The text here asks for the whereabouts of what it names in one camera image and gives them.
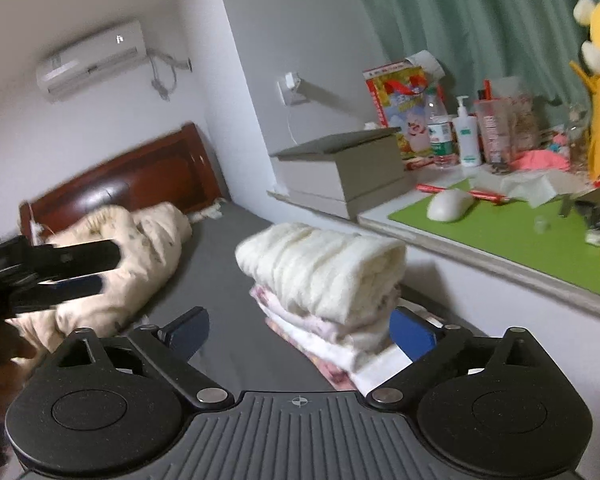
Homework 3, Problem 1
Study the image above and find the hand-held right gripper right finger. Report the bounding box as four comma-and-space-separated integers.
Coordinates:
371, 307, 548, 407

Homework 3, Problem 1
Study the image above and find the green desk mat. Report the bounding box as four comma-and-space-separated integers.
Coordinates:
387, 175, 600, 307

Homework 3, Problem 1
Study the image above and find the white air conditioner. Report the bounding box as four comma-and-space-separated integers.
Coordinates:
35, 19, 149, 99

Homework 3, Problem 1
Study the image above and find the red pen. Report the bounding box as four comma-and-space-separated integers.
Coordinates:
416, 183, 512, 204

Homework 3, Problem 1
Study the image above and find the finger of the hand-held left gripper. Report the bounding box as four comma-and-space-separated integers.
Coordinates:
29, 238, 122, 282
9, 273, 105, 312

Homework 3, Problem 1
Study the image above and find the dark wooden headboard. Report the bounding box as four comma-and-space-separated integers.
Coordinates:
20, 122, 232, 234

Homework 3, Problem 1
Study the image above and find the stack of folded pink clothes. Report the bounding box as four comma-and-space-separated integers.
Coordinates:
275, 320, 417, 397

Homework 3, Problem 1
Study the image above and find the air conditioner pipe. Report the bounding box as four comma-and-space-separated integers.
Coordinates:
147, 47, 194, 104

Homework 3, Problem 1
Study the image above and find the white fuzzy cardigan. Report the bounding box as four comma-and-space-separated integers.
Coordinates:
235, 222, 407, 329

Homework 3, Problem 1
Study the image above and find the grey bed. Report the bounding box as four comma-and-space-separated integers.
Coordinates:
130, 200, 481, 397

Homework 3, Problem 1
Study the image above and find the clear plastic jar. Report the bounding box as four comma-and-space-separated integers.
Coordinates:
500, 77, 542, 162

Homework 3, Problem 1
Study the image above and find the clear water bottle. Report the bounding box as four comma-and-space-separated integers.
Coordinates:
425, 87, 459, 172

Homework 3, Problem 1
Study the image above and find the white computer mouse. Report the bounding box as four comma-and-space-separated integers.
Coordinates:
426, 189, 477, 223

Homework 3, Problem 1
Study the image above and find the wall socket with charger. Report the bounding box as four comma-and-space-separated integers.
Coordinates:
277, 72, 304, 108

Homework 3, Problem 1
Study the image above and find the pink yellow patterned cloth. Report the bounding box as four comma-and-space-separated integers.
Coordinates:
265, 317, 362, 393

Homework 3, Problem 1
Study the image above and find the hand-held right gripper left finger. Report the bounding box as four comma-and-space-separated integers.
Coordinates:
52, 306, 231, 408

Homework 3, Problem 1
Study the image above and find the white pump bottle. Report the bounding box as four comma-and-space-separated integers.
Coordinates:
452, 96, 483, 169

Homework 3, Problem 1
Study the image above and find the beige heart-print duvet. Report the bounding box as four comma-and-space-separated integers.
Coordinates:
5, 202, 194, 357

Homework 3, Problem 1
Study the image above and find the green curtain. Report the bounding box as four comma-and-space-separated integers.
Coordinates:
345, 0, 600, 127

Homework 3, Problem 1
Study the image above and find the white tissue paper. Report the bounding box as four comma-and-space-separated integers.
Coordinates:
467, 169, 594, 209

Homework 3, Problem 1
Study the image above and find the grey storage box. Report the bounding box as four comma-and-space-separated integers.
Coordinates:
269, 127, 417, 222

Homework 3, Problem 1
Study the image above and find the clear plastic cup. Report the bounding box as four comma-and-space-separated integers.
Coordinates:
474, 97, 512, 167

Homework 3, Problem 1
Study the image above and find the colourful cartoon box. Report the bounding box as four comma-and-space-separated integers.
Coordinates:
362, 62, 444, 162

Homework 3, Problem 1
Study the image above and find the white desk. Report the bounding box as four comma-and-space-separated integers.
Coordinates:
357, 160, 600, 327

